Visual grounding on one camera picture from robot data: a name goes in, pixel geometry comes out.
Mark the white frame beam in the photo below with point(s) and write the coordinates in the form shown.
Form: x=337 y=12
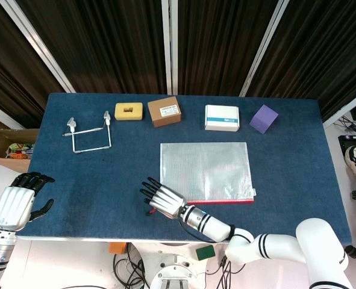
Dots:
x=0 y=114
x=346 y=110

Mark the orange block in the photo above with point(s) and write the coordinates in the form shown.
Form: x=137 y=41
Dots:
x=117 y=247

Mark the black knob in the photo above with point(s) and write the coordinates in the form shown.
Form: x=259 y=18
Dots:
x=354 y=251

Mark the brown cardboard box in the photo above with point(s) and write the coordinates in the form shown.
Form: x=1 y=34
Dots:
x=162 y=119

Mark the white frame post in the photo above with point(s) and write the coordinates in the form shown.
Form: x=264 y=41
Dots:
x=36 y=42
x=169 y=45
x=265 y=51

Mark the colourful snack packet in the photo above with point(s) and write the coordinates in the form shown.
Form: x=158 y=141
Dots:
x=19 y=150

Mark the yellow sponge block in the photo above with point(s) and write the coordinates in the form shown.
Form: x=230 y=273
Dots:
x=137 y=113

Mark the black curtain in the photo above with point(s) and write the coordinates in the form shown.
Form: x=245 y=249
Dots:
x=9 y=60
x=220 y=42
x=322 y=48
x=105 y=42

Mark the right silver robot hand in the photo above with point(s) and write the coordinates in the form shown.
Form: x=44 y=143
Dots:
x=167 y=201

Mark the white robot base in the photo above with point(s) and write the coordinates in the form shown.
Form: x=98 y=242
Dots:
x=174 y=265

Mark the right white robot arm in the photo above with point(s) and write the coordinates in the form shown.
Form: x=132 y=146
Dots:
x=286 y=250

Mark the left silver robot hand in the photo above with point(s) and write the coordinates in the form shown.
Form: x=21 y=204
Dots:
x=13 y=207

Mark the black floor device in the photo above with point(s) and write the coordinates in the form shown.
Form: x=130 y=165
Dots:
x=344 y=141

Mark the white box blue stripe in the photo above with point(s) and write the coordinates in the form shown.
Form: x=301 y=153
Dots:
x=221 y=113

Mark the blue felt table mat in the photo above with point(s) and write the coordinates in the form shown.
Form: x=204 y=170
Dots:
x=105 y=186

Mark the purple block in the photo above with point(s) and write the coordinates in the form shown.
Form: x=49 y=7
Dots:
x=260 y=122

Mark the green pad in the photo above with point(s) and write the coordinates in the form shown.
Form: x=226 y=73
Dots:
x=205 y=252

